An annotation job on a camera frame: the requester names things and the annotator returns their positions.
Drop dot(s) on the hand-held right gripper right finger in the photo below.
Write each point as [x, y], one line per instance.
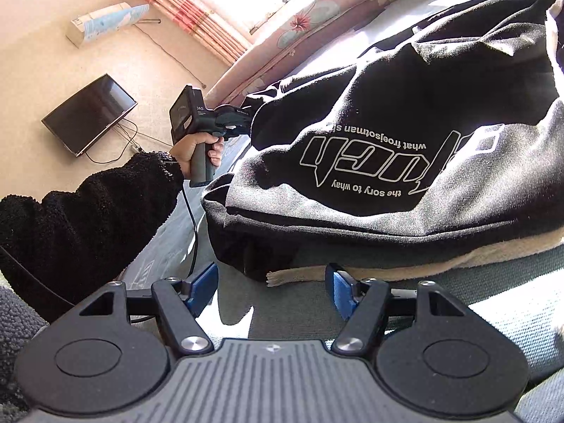
[341, 293]

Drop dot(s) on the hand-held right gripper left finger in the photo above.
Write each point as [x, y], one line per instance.
[205, 286]

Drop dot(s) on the black printed sweatshirt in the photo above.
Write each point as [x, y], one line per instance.
[374, 97]

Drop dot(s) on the person's left hand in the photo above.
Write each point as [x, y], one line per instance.
[180, 152]

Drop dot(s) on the blue floral bed sheet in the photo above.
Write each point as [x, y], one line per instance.
[264, 317]

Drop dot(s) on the black flat television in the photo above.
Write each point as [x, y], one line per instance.
[88, 114]

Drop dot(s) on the red striped curtain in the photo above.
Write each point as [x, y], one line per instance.
[189, 13]

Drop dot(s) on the pink floral quilt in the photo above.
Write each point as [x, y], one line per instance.
[308, 22]

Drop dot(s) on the wall air conditioner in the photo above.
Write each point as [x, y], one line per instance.
[105, 22]

